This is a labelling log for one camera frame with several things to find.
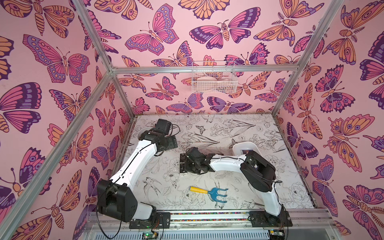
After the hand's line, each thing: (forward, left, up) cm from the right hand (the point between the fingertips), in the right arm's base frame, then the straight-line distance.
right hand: (180, 171), depth 89 cm
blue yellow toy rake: (-12, -19, -2) cm, 22 cm away
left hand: (+10, +5, +15) cm, 18 cm away
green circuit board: (-31, +12, -3) cm, 34 cm away
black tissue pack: (+2, -1, -1) cm, 3 cm away
